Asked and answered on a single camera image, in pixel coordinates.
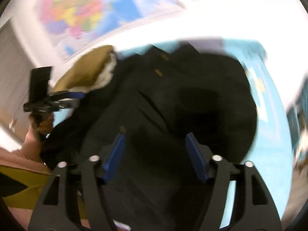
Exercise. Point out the teal perforated storage rack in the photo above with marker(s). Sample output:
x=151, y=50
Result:
x=297, y=119

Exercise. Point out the black garment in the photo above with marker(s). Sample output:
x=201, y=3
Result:
x=157, y=99

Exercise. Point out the pink sleeve forearm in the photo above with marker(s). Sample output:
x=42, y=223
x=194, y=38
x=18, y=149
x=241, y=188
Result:
x=24, y=159

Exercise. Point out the grey wooden door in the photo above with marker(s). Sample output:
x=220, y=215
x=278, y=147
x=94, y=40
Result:
x=15, y=74

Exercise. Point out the colourful wall map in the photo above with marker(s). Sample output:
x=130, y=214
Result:
x=72, y=25

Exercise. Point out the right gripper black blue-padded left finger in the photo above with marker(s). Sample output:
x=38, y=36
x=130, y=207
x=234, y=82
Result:
x=73, y=198

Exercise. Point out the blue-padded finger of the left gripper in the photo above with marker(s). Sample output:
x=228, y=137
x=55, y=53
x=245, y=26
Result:
x=67, y=95

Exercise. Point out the teal grey bed sheet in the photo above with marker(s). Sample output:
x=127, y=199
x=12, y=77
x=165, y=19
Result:
x=271, y=148

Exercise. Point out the mustard yellow garment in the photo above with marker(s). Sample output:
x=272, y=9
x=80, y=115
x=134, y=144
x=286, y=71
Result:
x=86, y=70

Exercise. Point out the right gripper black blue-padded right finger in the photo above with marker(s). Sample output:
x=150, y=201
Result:
x=235, y=196

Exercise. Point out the person's left hand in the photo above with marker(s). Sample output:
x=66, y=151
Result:
x=33, y=142

